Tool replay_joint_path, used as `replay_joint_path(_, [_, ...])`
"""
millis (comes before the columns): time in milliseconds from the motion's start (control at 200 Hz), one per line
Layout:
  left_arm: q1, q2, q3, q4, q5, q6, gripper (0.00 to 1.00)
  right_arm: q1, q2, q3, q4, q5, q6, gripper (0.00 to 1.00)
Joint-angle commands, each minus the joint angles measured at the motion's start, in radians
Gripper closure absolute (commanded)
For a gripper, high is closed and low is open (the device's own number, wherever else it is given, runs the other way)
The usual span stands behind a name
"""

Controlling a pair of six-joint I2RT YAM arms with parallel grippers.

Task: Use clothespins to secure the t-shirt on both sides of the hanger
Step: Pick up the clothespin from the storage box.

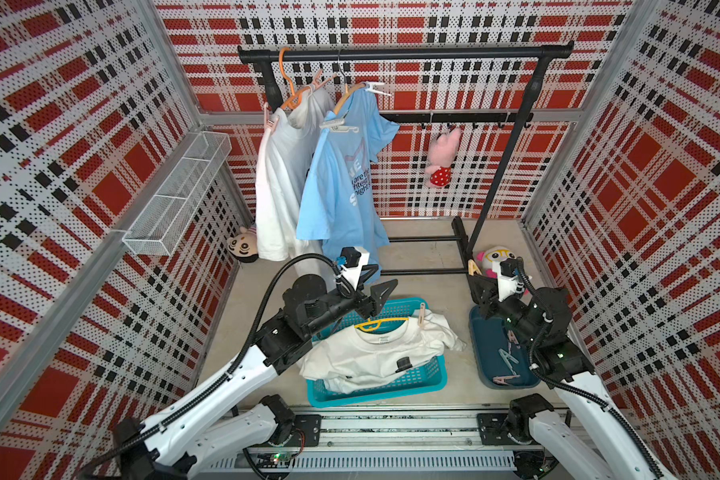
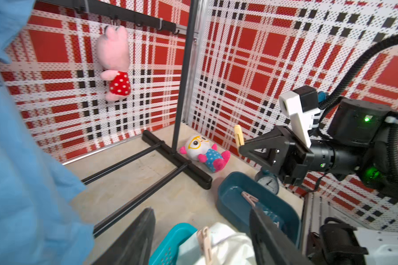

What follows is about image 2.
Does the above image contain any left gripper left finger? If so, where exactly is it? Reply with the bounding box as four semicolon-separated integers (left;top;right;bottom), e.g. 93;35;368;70
94;208;156;265

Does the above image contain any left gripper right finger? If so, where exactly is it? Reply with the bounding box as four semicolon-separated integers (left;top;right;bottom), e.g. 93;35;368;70
249;207;312;265

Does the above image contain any black wall hook rail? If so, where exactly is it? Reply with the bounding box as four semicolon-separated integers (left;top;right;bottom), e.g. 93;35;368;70
43;0;187;35

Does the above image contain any teal tray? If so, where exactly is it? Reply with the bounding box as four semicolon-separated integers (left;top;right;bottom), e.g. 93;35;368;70
149;223;197;265

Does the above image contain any white owl plush toy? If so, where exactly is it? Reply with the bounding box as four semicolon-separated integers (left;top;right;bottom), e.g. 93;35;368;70
179;135;231;173

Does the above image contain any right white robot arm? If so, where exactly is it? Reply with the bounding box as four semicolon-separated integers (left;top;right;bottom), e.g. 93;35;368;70
234;34;398;265

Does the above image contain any pink clothespin in bin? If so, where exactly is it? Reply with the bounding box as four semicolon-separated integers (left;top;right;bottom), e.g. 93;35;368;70
241;191;259;207

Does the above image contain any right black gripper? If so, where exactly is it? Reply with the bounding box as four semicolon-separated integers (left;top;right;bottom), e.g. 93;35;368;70
239;125;315;186

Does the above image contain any black clothes rack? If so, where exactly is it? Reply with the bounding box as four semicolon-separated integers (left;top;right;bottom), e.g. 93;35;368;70
82;1;212;238

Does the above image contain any dark teal clothespin bin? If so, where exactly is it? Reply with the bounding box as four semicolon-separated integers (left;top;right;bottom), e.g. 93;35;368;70
216;172;301;247

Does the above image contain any yellow clothespin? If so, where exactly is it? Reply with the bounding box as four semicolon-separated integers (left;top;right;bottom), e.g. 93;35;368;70
233;124;244;148

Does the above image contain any light blue cloth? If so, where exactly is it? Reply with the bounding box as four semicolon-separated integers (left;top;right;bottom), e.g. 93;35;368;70
0;1;94;265

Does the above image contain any pink clothespin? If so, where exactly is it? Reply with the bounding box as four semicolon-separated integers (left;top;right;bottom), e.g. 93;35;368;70
241;191;259;207
196;226;213;265

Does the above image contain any teal alarm clock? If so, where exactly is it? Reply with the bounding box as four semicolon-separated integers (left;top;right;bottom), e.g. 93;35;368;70
255;169;280;195

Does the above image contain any pink pig plush toy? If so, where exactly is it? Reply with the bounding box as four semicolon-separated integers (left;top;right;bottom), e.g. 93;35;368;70
96;26;132;102

